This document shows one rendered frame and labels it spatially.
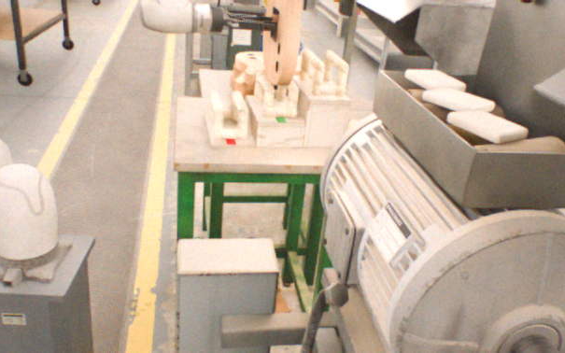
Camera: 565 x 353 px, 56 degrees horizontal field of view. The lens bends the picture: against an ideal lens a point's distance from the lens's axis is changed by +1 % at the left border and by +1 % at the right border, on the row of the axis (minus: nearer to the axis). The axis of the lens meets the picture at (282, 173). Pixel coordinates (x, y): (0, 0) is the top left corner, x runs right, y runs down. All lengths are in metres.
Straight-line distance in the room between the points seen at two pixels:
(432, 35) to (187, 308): 0.56
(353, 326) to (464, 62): 0.42
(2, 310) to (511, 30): 1.34
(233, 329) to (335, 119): 1.05
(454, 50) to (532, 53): 0.15
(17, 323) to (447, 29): 1.28
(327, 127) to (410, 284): 1.25
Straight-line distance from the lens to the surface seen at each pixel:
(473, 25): 0.85
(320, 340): 0.86
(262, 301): 0.87
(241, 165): 1.62
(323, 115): 1.75
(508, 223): 0.56
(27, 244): 1.51
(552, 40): 0.70
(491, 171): 0.55
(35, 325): 1.60
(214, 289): 0.85
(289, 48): 1.61
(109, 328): 2.42
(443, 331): 0.57
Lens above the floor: 1.62
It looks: 26 degrees down
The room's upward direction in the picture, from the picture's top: 6 degrees clockwise
